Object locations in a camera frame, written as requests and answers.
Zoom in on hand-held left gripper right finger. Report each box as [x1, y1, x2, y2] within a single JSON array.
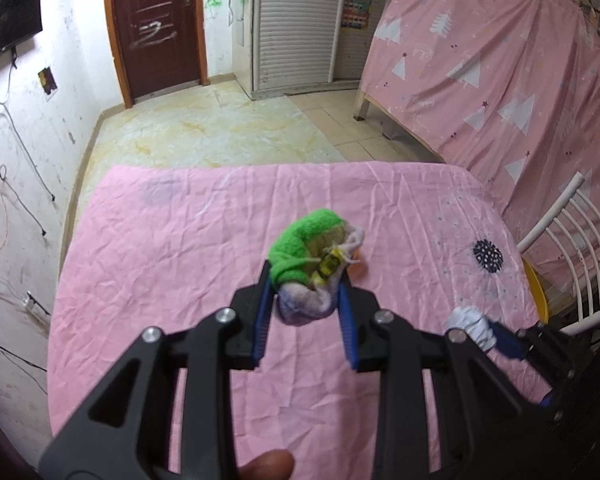
[[336, 275, 586, 480]]

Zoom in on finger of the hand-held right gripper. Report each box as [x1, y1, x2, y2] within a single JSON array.
[[487, 321, 578, 391], [539, 391, 565, 422]]

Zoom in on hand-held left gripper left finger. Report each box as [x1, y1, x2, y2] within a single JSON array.
[[39, 260, 274, 480]]

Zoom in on white tissue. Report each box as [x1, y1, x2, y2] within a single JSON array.
[[445, 306, 498, 353]]

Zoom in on green and purple sock ball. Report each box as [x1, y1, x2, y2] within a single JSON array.
[[269, 208, 367, 328]]

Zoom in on pink table cloth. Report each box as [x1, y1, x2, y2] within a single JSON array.
[[46, 162, 553, 480]]

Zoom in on white metal chair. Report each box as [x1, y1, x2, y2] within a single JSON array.
[[517, 171, 600, 336]]

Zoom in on pink printed bed curtain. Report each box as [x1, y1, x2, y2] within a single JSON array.
[[360, 0, 600, 281]]

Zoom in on white louvered wardrobe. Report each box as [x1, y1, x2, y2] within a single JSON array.
[[232, 0, 396, 101]]

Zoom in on dark brown wooden door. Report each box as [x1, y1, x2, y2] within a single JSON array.
[[102, 0, 210, 108]]

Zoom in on white wall power socket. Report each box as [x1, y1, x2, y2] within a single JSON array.
[[22, 292, 51, 316]]

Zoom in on thin wall cable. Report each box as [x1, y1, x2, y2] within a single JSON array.
[[5, 50, 57, 203]]

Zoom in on open wall junction box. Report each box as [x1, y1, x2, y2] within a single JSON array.
[[37, 66, 58, 96]]

